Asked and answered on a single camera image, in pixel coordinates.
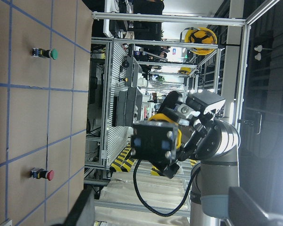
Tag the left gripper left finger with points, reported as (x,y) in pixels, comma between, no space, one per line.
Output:
(81,214)

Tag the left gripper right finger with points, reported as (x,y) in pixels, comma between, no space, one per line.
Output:
(244,211)

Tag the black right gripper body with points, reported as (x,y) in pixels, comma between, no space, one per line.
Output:
(201,134)

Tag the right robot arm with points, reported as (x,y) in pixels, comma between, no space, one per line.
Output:
(212,178)

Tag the red push button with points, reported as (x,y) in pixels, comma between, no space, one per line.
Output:
(39,173)

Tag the green push button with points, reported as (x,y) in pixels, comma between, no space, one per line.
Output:
(42,53)

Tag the yellow hard hat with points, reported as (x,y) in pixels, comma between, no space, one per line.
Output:
(201,35)

